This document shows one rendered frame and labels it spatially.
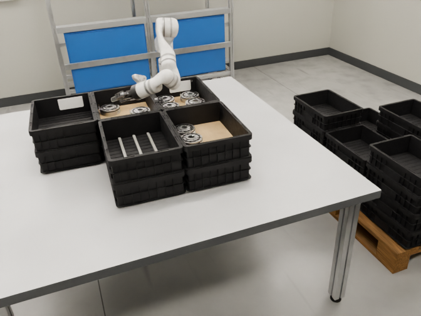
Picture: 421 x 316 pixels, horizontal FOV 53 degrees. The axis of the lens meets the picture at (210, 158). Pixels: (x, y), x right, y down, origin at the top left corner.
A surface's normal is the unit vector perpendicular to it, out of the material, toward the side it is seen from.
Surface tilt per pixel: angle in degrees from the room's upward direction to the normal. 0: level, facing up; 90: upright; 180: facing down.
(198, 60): 90
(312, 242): 0
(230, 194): 0
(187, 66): 90
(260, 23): 90
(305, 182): 0
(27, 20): 90
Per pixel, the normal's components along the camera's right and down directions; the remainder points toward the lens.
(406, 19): -0.93, 0.21
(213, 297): -0.04, -0.87
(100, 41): 0.36, 0.46
